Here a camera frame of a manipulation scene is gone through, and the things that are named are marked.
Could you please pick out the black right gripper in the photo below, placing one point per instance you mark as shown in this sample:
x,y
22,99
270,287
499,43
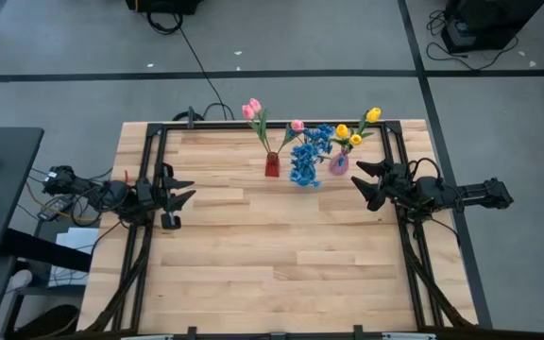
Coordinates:
x,y
399,186

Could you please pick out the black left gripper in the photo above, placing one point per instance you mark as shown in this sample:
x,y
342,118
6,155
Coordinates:
x,y
147,193

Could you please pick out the purple glass vase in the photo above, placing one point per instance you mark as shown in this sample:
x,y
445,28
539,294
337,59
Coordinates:
x,y
338,164

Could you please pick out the teal glass vase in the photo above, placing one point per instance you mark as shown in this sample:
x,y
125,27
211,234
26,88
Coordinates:
x,y
306,181

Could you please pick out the red glass vase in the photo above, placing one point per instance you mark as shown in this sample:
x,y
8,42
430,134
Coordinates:
x,y
272,167

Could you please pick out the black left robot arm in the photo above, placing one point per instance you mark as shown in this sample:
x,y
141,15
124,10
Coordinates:
x,y
111,193

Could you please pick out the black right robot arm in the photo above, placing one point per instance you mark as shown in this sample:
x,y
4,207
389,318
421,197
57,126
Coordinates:
x,y
480,194

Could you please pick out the white paper sheet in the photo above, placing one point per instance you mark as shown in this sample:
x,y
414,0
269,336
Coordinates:
x,y
80,238

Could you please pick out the black power adapter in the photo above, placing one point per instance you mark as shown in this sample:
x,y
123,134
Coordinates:
x,y
57,206

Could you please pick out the black beam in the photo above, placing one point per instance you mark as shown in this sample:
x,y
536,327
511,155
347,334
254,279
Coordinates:
x,y
45,249

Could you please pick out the dark grey side table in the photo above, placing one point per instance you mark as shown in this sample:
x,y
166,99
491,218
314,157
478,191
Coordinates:
x,y
3,189

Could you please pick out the white round object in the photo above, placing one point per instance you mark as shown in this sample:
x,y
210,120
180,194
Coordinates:
x,y
21,278

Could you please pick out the black equipment box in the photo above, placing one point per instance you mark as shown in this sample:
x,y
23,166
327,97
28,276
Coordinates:
x,y
163,5

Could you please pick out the black equipment cabinet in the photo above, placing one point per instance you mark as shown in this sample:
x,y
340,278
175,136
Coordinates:
x,y
489,23

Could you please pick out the black aluminium table frame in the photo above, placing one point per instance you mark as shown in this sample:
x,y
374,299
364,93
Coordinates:
x,y
215,124

